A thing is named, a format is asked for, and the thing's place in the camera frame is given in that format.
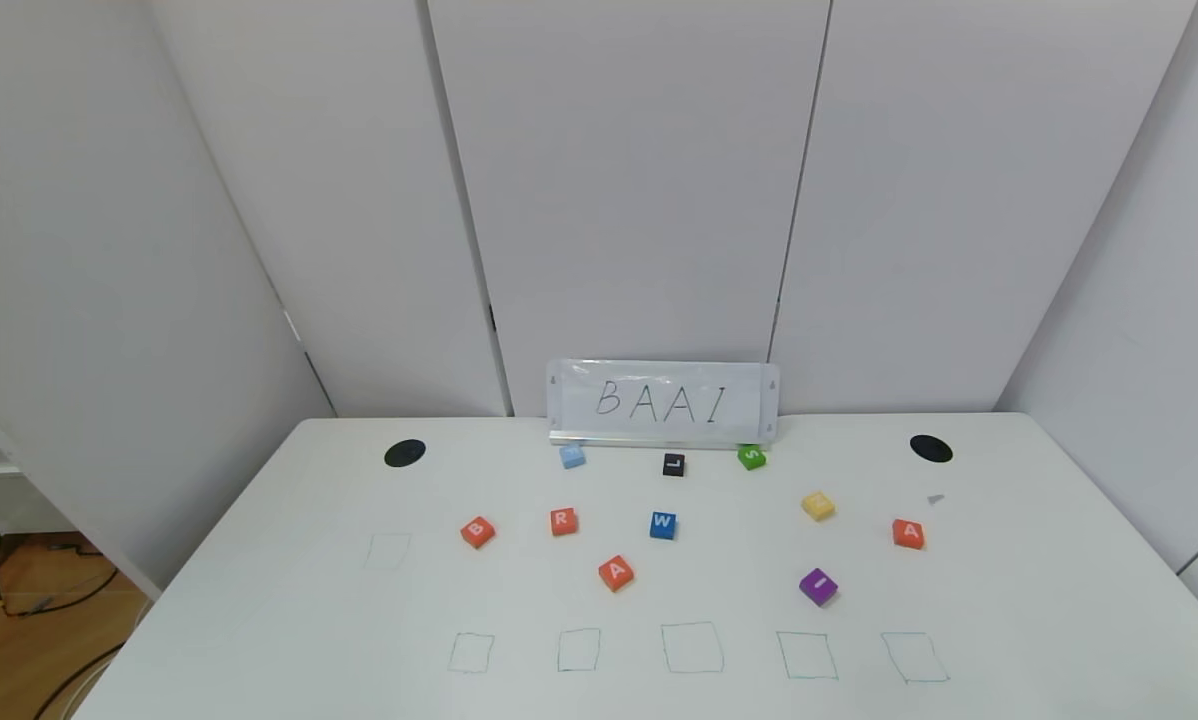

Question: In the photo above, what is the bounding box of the white BAAI sign board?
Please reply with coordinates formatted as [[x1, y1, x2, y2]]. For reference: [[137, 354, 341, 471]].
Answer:
[[547, 359, 781, 448]]

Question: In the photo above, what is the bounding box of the black floor cable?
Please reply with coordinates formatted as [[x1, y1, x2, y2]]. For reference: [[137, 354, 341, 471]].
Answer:
[[34, 640, 125, 720], [0, 505, 120, 617]]

